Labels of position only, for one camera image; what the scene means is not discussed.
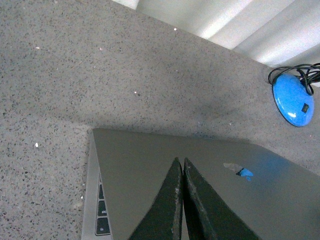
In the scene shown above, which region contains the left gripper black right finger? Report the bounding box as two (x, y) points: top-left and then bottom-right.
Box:
(183, 158), (260, 240)

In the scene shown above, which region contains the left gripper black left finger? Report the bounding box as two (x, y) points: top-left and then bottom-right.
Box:
(129, 157), (184, 240)

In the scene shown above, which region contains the silver laptop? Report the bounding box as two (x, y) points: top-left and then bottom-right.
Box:
(81, 128), (320, 240)

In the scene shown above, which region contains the blue desk lamp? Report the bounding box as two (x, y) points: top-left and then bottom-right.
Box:
(272, 74), (315, 127)

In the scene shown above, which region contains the white curtain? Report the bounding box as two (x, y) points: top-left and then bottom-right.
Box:
(120, 0), (320, 67)

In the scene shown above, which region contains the black lamp power cable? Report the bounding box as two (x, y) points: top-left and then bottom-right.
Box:
(267, 63), (320, 96)

